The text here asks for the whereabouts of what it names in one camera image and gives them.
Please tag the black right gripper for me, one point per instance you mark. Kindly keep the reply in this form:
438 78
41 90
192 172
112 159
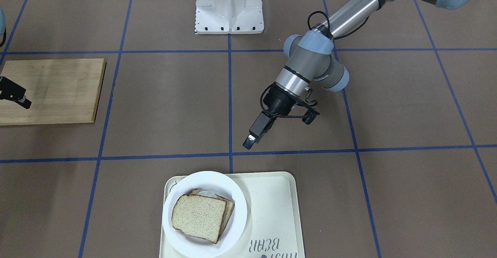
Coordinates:
11 89

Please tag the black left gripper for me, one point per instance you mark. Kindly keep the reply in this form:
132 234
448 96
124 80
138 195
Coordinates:
278 102

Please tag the white round plate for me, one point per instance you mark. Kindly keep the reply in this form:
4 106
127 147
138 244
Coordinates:
174 243

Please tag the bread slice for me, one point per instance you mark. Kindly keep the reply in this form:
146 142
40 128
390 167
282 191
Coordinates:
228 209
199 216

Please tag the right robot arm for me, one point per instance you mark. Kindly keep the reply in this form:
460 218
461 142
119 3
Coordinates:
3 30

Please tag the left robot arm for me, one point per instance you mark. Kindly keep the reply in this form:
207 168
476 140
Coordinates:
310 58

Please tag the wooden cutting board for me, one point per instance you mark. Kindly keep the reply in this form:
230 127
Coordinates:
61 91

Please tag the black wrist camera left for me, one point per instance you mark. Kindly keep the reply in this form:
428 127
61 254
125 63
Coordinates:
311 112

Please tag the white column base plate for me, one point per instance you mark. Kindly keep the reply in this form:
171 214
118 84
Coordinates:
219 17

